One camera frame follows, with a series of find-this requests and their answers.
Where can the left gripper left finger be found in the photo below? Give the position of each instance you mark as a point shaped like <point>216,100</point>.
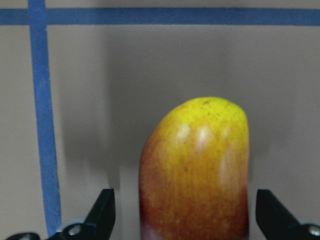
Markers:
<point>98,224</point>

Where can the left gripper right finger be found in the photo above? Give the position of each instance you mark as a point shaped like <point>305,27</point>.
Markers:
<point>277,223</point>

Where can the red yellow mango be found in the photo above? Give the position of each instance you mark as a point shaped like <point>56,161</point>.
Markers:
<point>193,174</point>

